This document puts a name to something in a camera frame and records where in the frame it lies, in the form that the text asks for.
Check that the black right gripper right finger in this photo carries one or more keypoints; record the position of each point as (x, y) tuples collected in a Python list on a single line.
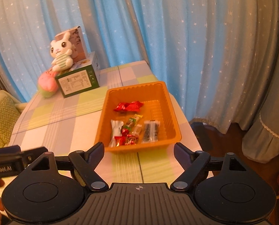
[(194, 165)]

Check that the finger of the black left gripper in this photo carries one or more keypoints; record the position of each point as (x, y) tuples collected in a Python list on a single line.
[(28, 156), (10, 150)]

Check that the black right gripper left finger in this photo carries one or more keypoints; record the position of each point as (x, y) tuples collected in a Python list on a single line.
[(84, 164)]

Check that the silver white foil packet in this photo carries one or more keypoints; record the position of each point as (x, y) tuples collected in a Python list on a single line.
[(116, 131)]

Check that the clear black seaweed packet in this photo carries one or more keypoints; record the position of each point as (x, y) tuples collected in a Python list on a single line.
[(151, 129)]

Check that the brown cube candy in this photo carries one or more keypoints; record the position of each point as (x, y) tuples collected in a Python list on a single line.
[(137, 130)]

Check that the green brown candy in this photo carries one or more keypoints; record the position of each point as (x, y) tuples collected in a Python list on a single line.
[(131, 122)]

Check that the large red snack packet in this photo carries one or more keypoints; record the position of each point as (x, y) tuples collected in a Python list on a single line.
[(122, 107)]

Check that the yellow green candy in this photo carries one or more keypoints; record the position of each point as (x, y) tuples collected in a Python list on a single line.
[(137, 117)]

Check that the green zigzag cushion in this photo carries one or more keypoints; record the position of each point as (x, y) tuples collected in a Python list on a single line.
[(8, 117)]

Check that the plaid tablecloth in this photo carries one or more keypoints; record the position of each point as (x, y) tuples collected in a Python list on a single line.
[(64, 125)]

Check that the pink green star plush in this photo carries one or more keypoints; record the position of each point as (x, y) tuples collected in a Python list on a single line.
[(46, 84)]

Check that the grey curtain with lace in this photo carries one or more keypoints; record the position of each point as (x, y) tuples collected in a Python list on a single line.
[(261, 142)]

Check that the green white carton box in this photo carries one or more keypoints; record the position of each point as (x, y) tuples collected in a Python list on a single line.
[(84, 75)]

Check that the white rabbit plush toy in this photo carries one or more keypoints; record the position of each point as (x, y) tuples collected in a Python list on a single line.
[(61, 51)]

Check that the blue star curtain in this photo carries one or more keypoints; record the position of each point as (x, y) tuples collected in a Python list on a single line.
[(216, 56)]

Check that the brown white paper box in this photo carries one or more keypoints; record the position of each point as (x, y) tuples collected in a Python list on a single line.
[(79, 50)]

